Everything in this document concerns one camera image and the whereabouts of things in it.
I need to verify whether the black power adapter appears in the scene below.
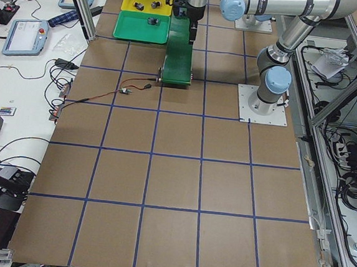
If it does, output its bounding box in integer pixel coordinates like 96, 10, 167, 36
55, 58, 79, 70

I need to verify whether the aluminium frame post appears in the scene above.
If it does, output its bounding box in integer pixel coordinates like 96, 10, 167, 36
72, 0, 96, 42

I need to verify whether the small green push button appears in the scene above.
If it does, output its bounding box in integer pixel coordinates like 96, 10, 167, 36
147, 17, 159, 26

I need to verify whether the green conveyor belt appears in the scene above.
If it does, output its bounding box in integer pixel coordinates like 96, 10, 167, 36
159, 15, 193, 86

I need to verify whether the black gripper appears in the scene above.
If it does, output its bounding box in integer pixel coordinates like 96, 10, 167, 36
173, 0, 206, 45

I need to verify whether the yellow plastic tray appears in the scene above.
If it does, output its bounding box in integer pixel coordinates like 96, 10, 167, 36
121, 0, 172, 16

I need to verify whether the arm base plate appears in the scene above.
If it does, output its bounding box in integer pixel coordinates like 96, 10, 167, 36
235, 14, 273, 34
237, 84, 287, 127

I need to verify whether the green plastic tray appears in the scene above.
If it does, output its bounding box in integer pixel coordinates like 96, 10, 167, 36
113, 11, 171, 45

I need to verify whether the teach pendant near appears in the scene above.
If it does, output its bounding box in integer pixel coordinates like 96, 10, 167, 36
2, 19, 49, 56

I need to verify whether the red black power cable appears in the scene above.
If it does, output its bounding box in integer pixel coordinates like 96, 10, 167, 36
55, 68, 159, 113

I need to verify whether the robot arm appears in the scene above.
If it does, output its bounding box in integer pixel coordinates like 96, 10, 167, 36
165, 0, 207, 45
220, 0, 357, 116

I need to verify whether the blue plaid folded umbrella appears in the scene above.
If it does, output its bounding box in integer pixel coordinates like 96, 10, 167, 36
47, 10, 79, 27

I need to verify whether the yellow push button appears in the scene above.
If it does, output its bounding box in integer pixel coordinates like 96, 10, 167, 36
151, 1, 161, 9
133, 2, 145, 11

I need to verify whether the small motor controller board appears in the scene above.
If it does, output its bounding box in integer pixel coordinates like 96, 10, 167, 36
119, 88, 132, 95

